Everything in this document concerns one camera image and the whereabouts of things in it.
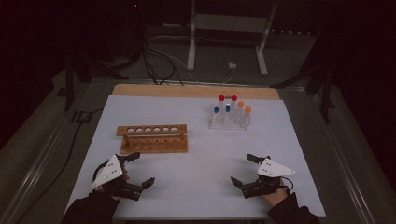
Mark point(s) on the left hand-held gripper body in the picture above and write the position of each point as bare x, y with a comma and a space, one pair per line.
107, 172

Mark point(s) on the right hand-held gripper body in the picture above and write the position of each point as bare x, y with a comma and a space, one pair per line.
274, 169

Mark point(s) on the wooden test tube rack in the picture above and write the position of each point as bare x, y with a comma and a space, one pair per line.
155, 146

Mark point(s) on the clear acrylic test tube rack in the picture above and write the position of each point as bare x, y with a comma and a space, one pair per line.
230, 123

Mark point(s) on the orange capped test tube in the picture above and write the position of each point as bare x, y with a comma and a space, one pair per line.
240, 104
248, 109

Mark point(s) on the blue capped test tube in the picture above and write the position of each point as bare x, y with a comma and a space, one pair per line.
228, 109
216, 109

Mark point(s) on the red capped test tube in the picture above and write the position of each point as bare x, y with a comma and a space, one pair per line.
221, 98
234, 98

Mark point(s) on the person's left hand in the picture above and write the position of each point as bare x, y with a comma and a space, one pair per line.
125, 177

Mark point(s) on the person's right hand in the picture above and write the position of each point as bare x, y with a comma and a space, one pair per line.
276, 196

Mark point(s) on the black stand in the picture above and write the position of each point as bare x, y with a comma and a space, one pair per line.
326, 99
69, 90

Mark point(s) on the white plug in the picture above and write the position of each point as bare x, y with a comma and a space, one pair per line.
232, 65

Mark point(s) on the grey metal stand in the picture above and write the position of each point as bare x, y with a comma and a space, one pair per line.
230, 22

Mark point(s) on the black floor bracket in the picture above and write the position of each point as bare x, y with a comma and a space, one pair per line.
81, 117

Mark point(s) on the metal frame rail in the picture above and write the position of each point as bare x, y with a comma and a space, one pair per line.
33, 174
249, 84
348, 177

